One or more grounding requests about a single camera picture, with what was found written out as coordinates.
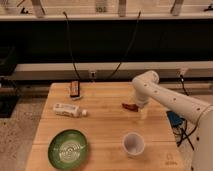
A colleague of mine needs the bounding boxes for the black floor cable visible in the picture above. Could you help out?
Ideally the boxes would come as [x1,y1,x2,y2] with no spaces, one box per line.
[172,74,199,151]

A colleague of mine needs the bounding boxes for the small dark box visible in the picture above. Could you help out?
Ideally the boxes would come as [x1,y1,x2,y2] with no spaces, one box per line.
[69,81,81,99]

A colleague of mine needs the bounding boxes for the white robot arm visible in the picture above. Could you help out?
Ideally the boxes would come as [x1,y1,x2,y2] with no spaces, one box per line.
[132,70,213,171]

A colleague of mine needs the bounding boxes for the white ceramic cup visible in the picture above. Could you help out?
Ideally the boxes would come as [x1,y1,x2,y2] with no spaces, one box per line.
[122,132,145,158]

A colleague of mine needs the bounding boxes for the right wall outlet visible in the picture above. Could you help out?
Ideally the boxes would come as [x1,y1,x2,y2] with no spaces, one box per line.
[179,68,188,76]

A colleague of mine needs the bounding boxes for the red pepper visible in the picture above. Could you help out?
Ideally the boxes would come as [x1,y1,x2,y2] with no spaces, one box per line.
[122,103,138,112]

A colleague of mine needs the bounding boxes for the white wall outlet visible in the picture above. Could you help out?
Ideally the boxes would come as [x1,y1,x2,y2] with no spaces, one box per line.
[89,70,96,82]

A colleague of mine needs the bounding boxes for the blue power adapter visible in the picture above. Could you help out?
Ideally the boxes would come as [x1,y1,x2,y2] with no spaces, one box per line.
[167,111,183,127]

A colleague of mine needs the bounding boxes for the right black cable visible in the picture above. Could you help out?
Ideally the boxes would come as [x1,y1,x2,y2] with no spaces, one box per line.
[105,10,142,81]

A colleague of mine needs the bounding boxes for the left black cable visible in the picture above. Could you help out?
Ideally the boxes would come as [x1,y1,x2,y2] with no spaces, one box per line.
[62,11,82,81]

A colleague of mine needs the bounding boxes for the green patterned bowl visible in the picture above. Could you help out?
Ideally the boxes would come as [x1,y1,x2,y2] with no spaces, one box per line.
[48,129,88,171]

